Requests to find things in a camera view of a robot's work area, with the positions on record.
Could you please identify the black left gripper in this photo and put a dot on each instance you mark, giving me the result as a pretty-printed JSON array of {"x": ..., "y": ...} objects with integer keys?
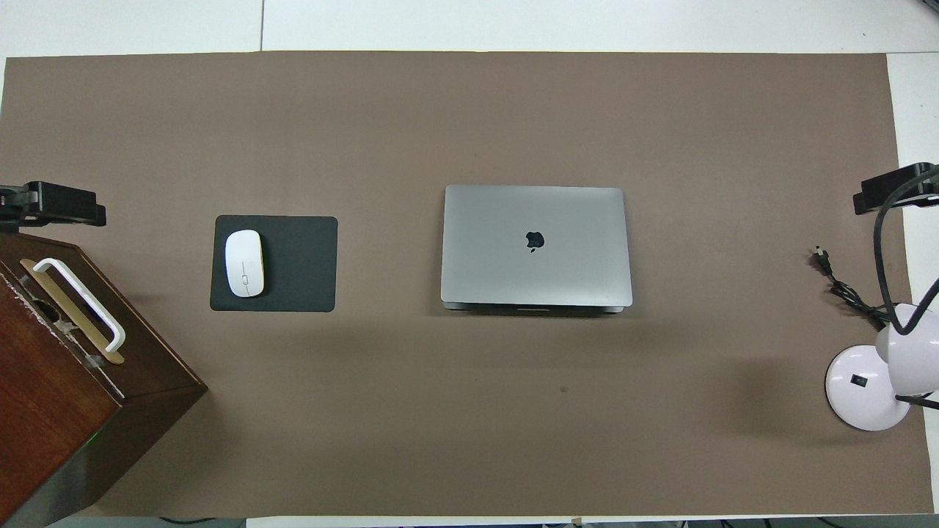
[{"x": 13, "y": 209}]

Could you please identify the silver grey laptop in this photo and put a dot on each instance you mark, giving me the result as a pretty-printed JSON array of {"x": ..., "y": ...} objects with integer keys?
[{"x": 513, "y": 271}]

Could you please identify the white computer mouse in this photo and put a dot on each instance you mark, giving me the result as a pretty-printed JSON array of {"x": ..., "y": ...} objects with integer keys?
[{"x": 244, "y": 262}]

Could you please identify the white desk lamp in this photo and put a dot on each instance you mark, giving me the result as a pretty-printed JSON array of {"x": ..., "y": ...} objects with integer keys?
[{"x": 862, "y": 392}]

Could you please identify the brown wooden box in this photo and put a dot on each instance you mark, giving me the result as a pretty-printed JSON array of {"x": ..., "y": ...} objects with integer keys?
[{"x": 51, "y": 411}]

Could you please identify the black mouse pad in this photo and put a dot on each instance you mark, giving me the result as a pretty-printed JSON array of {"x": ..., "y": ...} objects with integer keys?
[{"x": 301, "y": 264}]

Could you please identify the brown paper table mat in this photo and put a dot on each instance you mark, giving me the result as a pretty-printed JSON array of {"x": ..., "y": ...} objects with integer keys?
[{"x": 469, "y": 125}]

